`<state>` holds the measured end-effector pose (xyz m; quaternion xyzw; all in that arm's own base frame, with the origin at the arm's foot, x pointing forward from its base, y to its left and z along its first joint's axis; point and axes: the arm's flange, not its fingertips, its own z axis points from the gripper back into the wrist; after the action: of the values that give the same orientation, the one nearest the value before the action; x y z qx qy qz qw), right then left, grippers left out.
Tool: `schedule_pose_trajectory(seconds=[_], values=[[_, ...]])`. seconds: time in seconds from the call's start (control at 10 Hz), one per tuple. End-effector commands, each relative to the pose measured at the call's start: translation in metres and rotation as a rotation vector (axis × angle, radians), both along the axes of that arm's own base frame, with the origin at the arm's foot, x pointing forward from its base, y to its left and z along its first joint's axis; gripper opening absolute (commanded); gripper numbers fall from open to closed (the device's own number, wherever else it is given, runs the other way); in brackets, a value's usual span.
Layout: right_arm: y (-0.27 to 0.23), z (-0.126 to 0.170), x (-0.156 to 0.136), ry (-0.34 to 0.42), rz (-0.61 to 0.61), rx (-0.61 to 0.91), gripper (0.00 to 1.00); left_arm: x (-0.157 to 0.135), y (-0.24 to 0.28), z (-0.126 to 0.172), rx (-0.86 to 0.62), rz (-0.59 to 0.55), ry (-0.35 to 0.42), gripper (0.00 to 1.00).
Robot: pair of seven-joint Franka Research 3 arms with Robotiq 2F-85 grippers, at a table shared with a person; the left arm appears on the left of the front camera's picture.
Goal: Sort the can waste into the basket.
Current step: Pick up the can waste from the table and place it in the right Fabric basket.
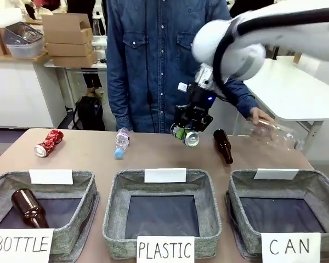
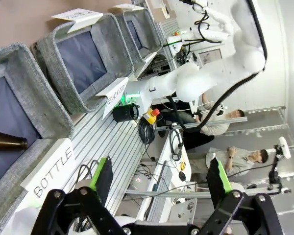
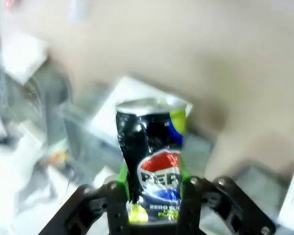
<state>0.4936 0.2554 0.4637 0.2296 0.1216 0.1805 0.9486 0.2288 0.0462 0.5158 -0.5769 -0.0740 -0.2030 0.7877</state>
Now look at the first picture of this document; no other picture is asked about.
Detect person right forearm denim sleeve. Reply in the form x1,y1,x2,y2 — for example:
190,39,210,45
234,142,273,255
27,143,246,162
109,79,134,132

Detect white side table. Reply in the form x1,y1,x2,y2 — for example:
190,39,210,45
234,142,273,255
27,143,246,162
235,56,329,161

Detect grey fabric basket plastic label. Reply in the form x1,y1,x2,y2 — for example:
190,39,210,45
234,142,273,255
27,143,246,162
102,168,222,260

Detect black backpack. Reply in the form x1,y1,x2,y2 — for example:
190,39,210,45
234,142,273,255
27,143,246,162
72,95,106,131

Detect crushed red drink can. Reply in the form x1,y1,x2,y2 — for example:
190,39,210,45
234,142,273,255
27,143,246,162
34,129,65,158

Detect person left hand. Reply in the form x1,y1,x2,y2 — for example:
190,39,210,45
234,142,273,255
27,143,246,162
246,107,275,127

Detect background person black clothes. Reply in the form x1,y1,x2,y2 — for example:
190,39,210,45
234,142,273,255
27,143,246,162
66,0,108,96

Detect white cabinet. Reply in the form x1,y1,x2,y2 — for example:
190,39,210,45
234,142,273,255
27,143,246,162
0,53,68,129

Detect large clear plastic bottle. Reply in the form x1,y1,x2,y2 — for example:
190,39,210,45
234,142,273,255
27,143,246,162
248,117,304,152

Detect grey fabric basket can label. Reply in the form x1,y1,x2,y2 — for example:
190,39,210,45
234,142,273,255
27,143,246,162
225,169,329,261

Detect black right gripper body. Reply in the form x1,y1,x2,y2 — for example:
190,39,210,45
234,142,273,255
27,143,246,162
180,83,216,122

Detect person left forearm denim sleeve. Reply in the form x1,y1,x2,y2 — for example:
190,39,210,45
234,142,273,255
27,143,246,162
224,78,260,120

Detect small plastic bottle blue cap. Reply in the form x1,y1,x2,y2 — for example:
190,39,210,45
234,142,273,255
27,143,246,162
114,127,133,160

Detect large open cardboard box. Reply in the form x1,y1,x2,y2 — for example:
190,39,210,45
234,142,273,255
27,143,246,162
41,13,94,45

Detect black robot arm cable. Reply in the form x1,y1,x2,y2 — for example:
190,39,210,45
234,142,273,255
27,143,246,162
212,7,329,101

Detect blank white card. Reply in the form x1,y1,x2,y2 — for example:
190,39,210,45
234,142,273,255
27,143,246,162
144,168,188,184
29,169,74,185
253,168,300,181

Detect white paper sign PLASTIC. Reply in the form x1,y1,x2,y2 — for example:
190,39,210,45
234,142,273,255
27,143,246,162
136,235,196,263

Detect clear plastic storage container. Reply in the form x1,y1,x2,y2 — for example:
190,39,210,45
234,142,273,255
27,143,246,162
3,21,46,59

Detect white paper sign CAN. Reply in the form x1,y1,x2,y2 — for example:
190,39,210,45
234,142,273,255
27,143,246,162
260,232,322,263

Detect green silver drink can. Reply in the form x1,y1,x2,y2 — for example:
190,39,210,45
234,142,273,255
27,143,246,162
170,123,200,146

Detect white paper sign BOTTLE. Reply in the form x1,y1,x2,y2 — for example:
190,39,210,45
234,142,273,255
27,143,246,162
0,228,55,263

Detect brown glass bottle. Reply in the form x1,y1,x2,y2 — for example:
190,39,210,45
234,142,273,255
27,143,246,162
213,129,234,165
10,188,50,229

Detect grey fabric basket bottle label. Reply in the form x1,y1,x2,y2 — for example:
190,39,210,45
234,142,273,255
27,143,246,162
0,171,100,263

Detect person torso denim shirt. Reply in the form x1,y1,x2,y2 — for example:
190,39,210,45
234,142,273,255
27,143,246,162
106,0,236,134

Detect flat cardboard box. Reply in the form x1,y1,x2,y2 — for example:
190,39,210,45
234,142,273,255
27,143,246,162
45,40,94,58
51,51,98,68

